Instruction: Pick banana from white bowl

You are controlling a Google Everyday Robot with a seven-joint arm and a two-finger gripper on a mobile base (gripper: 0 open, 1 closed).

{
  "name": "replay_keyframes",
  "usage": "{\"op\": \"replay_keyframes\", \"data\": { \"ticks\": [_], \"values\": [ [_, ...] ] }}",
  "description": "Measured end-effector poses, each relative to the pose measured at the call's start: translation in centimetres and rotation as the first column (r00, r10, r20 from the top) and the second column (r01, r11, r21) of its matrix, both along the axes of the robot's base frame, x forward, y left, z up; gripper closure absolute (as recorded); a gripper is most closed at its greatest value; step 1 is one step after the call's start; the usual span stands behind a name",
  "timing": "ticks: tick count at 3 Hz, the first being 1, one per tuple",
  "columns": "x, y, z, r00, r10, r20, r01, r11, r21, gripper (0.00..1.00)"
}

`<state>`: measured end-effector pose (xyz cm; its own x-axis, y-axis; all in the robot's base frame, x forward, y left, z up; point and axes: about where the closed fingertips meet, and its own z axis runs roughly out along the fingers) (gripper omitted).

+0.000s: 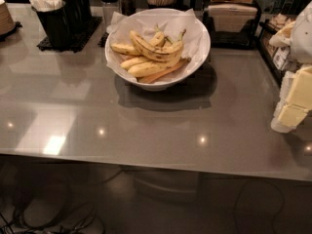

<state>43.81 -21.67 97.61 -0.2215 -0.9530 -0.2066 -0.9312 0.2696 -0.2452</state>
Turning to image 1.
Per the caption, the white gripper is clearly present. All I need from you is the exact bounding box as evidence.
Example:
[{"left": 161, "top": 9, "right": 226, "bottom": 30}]
[{"left": 271, "top": 1, "right": 312, "bottom": 133}]

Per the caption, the curved yellow banana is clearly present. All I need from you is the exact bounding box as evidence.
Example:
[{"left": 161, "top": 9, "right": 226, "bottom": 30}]
[{"left": 130, "top": 30, "right": 184, "bottom": 61}]

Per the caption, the white paper bowl liner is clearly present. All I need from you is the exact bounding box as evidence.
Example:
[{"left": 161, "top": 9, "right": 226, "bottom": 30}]
[{"left": 105, "top": 8, "right": 211, "bottom": 91}]

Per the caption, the brownish bottom banana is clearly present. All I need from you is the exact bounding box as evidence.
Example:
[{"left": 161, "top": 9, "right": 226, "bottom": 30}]
[{"left": 138, "top": 58, "right": 190, "bottom": 84}]

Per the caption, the lower front yellow banana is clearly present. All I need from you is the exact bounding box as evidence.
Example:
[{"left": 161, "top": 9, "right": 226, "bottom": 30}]
[{"left": 128, "top": 58, "right": 181, "bottom": 78}]

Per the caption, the back yellow banana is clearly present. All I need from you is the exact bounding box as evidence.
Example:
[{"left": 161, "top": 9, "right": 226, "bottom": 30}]
[{"left": 149, "top": 25, "right": 165, "bottom": 47}]

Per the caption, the white ceramic bowl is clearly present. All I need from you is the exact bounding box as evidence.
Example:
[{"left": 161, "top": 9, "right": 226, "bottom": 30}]
[{"left": 105, "top": 9, "right": 211, "bottom": 91}]

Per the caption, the small middle yellow banana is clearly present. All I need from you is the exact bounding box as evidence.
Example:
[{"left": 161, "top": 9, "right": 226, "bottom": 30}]
[{"left": 120, "top": 57, "right": 148, "bottom": 70}]

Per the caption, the small yellow banana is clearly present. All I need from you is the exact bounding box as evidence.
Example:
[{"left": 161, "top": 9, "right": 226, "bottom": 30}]
[
  {"left": 110, "top": 43, "right": 140, "bottom": 56},
  {"left": 120, "top": 57, "right": 148, "bottom": 70}
]

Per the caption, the left small yellow banana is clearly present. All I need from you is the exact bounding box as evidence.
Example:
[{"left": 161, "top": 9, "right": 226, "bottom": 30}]
[{"left": 110, "top": 43, "right": 140, "bottom": 56}]

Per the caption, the black napkin dispenser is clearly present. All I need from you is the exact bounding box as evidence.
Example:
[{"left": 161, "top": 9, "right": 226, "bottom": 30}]
[{"left": 202, "top": 1, "right": 261, "bottom": 49}]

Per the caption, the salt shaker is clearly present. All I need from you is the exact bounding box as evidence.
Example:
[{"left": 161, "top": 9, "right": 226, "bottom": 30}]
[{"left": 101, "top": 0, "right": 119, "bottom": 27}]

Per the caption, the rear black cutlery holder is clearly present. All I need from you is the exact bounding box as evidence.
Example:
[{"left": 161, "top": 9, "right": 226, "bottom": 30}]
[{"left": 64, "top": 0, "right": 92, "bottom": 33}]

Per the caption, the black cutlery holder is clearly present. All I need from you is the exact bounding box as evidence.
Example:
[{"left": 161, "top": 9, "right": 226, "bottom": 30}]
[
  {"left": 64, "top": 0, "right": 92, "bottom": 33},
  {"left": 32, "top": 7, "right": 71, "bottom": 49}
]

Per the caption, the front black cutlery holder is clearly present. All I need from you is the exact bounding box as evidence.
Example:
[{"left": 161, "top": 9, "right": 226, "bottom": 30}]
[{"left": 32, "top": 7, "right": 71, "bottom": 49}]

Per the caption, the black rubber mat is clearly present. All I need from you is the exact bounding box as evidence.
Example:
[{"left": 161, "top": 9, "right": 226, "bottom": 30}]
[{"left": 37, "top": 17, "right": 102, "bottom": 53}]

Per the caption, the stack of paper cups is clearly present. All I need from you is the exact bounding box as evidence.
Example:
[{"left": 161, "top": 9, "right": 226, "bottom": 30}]
[{"left": 0, "top": 0, "right": 16, "bottom": 35}]

